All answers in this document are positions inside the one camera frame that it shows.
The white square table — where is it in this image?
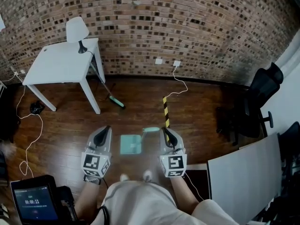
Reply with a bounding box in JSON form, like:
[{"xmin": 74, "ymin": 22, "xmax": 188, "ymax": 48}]
[{"xmin": 22, "ymin": 37, "xmax": 106, "ymax": 114}]

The black tablet with timer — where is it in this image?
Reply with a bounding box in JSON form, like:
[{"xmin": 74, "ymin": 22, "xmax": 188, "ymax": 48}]
[{"xmin": 10, "ymin": 175, "xmax": 59, "ymax": 225}]

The grey desk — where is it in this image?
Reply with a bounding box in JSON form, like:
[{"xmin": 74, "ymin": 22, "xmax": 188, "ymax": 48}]
[{"xmin": 207, "ymin": 132, "xmax": 282, "ymax": 225}]

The long white floor cable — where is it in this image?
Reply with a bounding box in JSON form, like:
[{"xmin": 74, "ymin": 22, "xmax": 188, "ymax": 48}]
[{"xmin": 7, "ymin": 73, "xmax": 44, "ymax": 179}]

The thick black cable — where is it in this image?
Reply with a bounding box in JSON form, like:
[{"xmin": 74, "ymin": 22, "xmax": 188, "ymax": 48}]
[{"xmin": 97, "ymin": 205, "xmax": 110, "ymax": 225}]

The black plastic bag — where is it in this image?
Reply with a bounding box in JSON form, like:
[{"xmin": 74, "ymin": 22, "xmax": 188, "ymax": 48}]
[{"xmin": 30, "ymin": 100, "xmax": 45, "ymax": 114}]

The green dustpan with metal handle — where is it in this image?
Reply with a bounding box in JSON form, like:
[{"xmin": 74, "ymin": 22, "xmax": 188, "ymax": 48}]
[{"xmin": 120, "ymin": 127, "xmax": 161, "ymax": 156}]

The yellow black striped floor tape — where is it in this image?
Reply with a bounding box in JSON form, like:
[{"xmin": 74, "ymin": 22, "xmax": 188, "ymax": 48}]
[{"xmin": 162, "ymin": 96, "xmax": 170, "ymax": 143}]

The black mesh office chair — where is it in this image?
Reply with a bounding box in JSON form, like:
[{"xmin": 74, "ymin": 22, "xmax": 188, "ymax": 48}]
[{"xmin": 278, "ymin": 122, "xmax": 300, "ymax": 173}]

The white wall socket cable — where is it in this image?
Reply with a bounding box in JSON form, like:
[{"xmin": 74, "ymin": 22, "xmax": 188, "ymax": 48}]
[{"xmin": 164, "ymin": 66, "xmax": 204, "ymax": 201}]

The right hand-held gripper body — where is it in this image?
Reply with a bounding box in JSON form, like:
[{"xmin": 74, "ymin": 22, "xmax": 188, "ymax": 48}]
[{"xmin": 159, "ymin": 148, "xmax": 188, "ymax": 178}]

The black lamp cable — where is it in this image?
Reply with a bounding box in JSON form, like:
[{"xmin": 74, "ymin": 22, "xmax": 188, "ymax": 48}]
[{"xmin": 85, "ymin": 50, "xmax": 117, "ymax": 102}]

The black tablet mount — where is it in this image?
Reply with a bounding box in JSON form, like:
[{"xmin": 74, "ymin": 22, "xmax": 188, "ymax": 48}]
[{"xmin": 55, "ymin": 185, "xmax": 80, "ymax": 225}]

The black patterned wristband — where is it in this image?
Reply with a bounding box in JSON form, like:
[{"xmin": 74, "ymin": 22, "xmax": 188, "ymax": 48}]
[{"xmin": 83, "ymin": 174, "xmax": 102, "ymax": 185}]

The person's beige shirt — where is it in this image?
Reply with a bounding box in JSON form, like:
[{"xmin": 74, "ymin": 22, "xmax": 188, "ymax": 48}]
[{"xmin": 90, "ymin": 180, "xmax": 240, "ymax": 225}]

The white table lamp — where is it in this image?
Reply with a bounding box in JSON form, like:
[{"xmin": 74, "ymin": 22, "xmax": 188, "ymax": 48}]
[{"xmin": 66, "ymin": 16, "xmax": 90, "ymax": 54}]

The person's right forearm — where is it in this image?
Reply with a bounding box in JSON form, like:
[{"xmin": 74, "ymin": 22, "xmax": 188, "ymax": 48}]
[{"xmin": 170, "ymin": 176, "xmax": 200, "ymax": 214}]

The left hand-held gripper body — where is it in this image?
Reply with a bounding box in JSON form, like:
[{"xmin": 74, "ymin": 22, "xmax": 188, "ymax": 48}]
[{"xmin": 81, "ymin": 146, "xmax": 111, "ymax": 178}]

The green broom with metal handle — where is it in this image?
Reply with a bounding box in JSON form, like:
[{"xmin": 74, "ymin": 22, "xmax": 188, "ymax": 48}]
[{"xmin": 90, "ymin": 62, "xmax": 126, "ymax": 110}]

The person's left forearm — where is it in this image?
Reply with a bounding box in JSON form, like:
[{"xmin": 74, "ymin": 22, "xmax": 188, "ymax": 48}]
[{"xmin": 74, "ymin": 181, "xmax": 99, "ymax": 220}]

